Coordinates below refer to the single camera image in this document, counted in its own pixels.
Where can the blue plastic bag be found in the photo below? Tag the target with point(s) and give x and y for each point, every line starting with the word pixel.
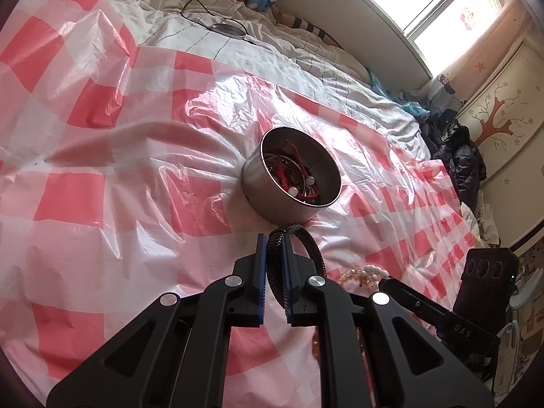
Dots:
pixel 408 104

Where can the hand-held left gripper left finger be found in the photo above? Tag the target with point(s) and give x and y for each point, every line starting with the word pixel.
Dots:
pixel 260 272

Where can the window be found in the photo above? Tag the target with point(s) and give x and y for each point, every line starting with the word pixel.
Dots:
pixel 425 0

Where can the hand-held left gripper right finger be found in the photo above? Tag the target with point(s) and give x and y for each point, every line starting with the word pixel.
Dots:
pixel 289 280

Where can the black jacket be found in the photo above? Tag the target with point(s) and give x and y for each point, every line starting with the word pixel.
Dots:
pixel 463 157

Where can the white bedsheet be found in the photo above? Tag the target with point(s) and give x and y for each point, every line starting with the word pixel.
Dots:
pixel 297 72

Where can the round metal tin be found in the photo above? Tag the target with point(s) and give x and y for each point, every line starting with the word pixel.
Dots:
pixel 263 195

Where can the round silver disc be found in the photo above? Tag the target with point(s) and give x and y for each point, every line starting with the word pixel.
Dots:
pixel 228 29

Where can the pink printed curtain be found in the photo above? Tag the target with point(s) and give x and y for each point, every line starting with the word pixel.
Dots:
pixel 480 59

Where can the light clothes pile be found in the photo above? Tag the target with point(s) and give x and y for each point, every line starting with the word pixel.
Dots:
pixel 482 221

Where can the striped pillow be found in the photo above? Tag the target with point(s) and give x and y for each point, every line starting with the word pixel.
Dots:
pixel 306 23

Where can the cream wardrobe with tree print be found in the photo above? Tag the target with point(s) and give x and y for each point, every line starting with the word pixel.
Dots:
pixel 514 110

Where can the pink checkered plastic sheet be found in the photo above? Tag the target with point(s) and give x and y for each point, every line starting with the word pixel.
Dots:
pixel 106 199

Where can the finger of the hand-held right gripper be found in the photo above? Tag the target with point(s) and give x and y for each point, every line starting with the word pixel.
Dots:
pixel 416 306

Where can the cream curved headboard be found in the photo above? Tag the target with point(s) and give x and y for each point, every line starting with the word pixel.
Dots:
pixel 361 21

